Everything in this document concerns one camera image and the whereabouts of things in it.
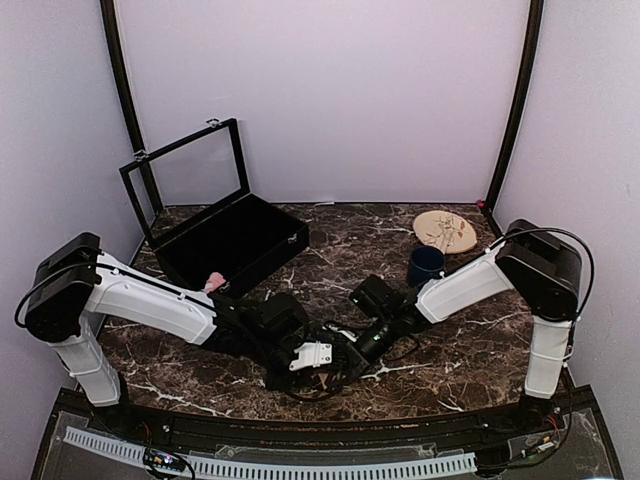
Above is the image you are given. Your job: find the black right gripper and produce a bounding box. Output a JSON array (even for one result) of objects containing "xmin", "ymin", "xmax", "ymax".
[{"xmin": 325, "ymin": 313, "xmax": 400, "ymax": 388}]

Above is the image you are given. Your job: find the pink teal patterned sock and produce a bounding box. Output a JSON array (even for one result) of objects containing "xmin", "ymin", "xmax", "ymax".
[{"xmin": 202, "ymin": 272, "xmax": 226, "ymax": 294}]

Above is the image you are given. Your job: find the brown argyle sock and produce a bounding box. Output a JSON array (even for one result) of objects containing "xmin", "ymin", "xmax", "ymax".
[{"xmin": 311, "ymin": 369, "xmax": 345, "ymax": 393}]

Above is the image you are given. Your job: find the black storage box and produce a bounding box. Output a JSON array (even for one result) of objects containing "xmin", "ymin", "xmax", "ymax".
[{"xmin": 155, "ymin": 195, "xmax": 309, "ymax": 298}]

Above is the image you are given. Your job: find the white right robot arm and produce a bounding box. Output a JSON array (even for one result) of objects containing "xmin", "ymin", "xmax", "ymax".
[{"xmin": 350, "ymin": 219, "xmax": 595, "ymax": 434}]

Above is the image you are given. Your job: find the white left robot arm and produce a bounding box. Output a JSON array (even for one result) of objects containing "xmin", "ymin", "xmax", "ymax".
[{"xmin": 14, "ymin": 232, "xmax": 357, "ymax": 436}]

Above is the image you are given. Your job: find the dark blue cup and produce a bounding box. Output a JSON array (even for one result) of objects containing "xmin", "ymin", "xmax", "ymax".
[{"xmin": 407, "ymin": 245, "xmax": 445, "ymax": 287}]

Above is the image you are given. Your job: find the black box glass lid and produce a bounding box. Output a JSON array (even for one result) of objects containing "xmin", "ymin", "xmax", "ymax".
[{"xmin": 120, "ymin": 118, "xmax": 250, "ymax": 248}]

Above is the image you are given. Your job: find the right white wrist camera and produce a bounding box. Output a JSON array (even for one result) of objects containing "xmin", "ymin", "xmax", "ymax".
[{"xmin": 323, "ymin": 324, "xmax": 357, "ymax": 343}]

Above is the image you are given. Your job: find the white slotted cable duct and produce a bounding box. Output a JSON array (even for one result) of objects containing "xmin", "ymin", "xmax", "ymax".
[{"xmin": 63, "ymin": 427, "xmax": 478, "ymax": 479}]

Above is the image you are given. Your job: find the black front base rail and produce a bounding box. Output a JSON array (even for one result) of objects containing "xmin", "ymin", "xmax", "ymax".
[{"xmin": 54, "ymin": 387, "xmax": 594, "ymax": 452}]

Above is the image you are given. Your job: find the right black frame post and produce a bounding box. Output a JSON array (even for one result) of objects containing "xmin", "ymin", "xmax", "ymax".
[{"xmin": 484, "ymin": 0, "xmax": 544, "ymax": 215}]

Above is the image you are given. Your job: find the black frame post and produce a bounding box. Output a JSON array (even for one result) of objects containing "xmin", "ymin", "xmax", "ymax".
[
  {"xmin": 484, "ymin": 0, "xmax": 544, "ymax": 215},
  {"xmin": 100, "ymin": 0, "xmax": 147, "ymax": 161}
]

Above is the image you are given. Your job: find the left black frame post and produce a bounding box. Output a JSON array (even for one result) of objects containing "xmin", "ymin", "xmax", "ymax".
[{"xmin": 100, "ymin": 0, "xmax": 147, "ymax": 161}]

